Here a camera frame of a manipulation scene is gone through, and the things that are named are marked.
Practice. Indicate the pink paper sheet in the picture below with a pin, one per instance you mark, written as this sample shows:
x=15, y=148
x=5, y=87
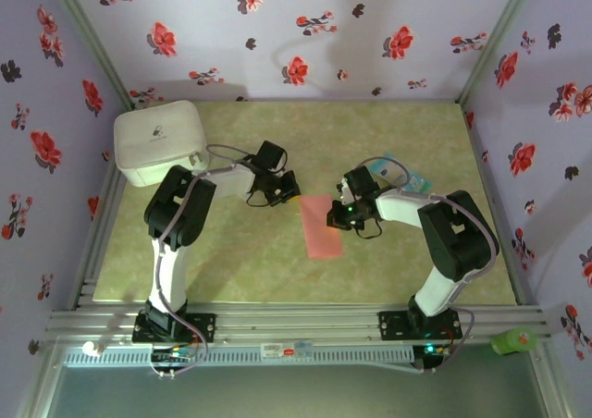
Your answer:
x=321, y=228

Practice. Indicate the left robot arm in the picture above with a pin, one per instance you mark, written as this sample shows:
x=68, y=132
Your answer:
x=180, y=205

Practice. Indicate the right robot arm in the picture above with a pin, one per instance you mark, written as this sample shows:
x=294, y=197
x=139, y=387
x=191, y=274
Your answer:
x=462, y=237

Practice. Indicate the blue snack sachet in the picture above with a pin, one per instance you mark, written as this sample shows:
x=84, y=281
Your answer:
x=418, y=183

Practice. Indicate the white zippered storage case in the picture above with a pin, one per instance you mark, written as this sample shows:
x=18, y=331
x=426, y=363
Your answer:
x=157, y=136

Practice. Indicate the white label sticker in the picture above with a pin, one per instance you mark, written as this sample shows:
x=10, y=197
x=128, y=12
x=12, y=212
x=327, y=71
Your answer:
x=287, y=351

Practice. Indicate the small circuit board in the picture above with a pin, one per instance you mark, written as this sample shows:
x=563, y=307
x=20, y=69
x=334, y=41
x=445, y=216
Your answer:
x=430, y=351
x=173, y=354

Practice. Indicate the green cup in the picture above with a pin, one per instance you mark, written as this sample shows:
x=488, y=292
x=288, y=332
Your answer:
x=513, y=341

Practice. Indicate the aluminium mounting rail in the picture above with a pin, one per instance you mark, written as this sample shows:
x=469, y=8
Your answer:
x=300, y=318

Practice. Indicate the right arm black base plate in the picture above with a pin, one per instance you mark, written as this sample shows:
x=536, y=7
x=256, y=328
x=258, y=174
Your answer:
x=393, y=325

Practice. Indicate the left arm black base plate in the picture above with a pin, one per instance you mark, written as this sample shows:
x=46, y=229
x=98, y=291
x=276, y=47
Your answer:
x=203, y=328

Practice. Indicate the aluminium frame post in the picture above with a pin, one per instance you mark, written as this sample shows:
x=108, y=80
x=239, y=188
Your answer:
x=497, y=34
x=88, y=34

